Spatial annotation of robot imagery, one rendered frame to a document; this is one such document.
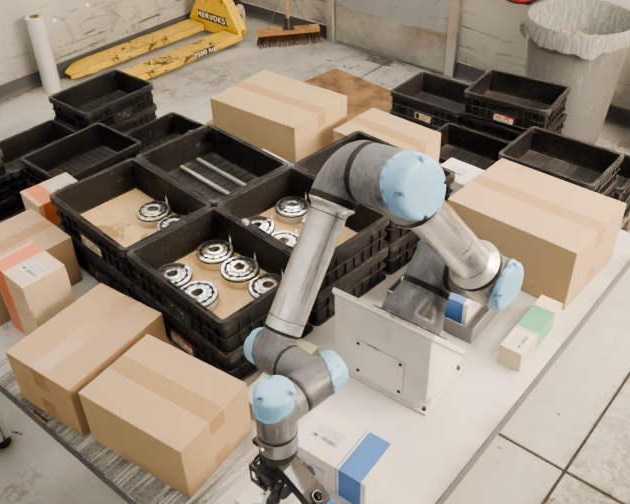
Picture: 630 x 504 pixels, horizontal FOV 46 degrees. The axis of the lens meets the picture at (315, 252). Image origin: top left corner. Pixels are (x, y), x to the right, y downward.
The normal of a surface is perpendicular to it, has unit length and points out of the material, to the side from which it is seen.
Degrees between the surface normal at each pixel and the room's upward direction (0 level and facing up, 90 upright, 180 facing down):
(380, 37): 90
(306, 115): 0
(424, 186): 74
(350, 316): 90
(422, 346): 90
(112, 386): 0
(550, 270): 90
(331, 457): 0
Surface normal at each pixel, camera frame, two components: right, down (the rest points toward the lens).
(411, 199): 0.59, 0.22
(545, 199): -0.03, -0.79
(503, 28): -0.64, 0.48
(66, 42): 0.76, 0.38
